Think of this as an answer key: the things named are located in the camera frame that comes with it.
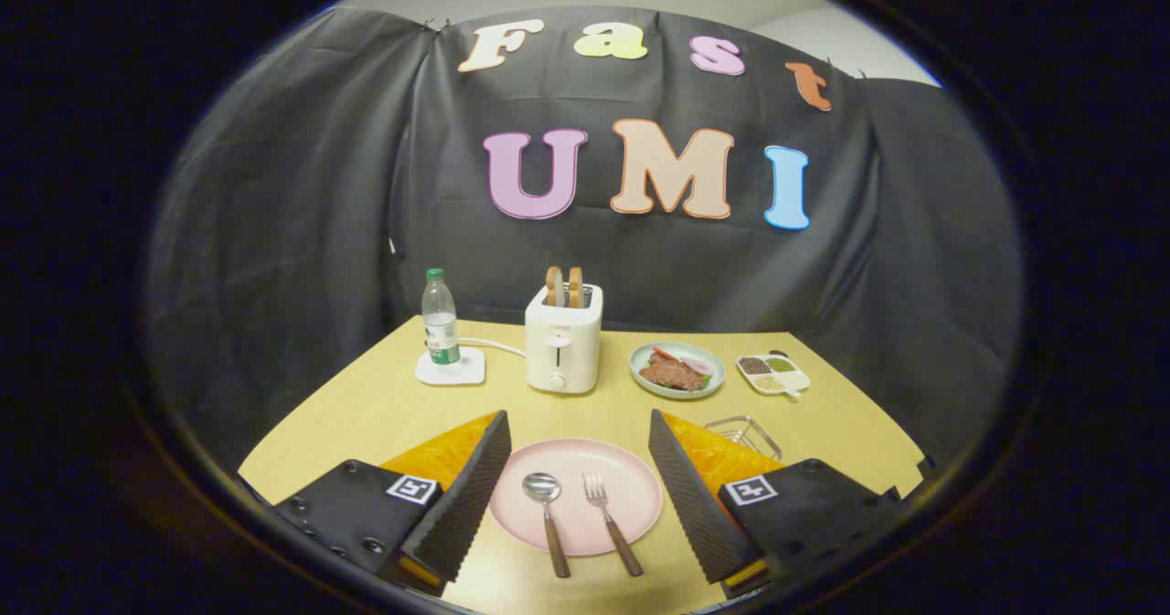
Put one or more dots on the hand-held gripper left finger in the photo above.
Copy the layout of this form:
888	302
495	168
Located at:
471	496

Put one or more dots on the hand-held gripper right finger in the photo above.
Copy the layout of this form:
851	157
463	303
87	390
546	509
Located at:
690	496

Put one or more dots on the pink round plate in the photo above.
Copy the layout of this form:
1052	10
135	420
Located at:
631	496

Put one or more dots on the pale green food plate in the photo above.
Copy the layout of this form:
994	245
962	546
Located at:
715	380

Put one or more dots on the brown meat slice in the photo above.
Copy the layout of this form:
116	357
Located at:
672	375

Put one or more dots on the white square coaster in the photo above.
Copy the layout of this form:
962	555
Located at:
468	371

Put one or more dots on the pink ham slice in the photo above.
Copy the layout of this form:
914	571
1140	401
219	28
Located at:
697	365

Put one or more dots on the white divided condiment dish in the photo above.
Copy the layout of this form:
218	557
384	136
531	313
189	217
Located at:
793	380

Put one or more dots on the clear plastic water bottle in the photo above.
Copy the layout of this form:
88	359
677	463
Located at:
440	323

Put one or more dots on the white toaster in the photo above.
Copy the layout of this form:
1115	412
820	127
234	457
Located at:
562	341

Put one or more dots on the toast slice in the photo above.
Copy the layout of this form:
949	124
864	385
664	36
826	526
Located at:
576	286
554	286

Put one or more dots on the black backdrop cloth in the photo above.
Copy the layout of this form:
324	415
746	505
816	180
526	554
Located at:
274	231

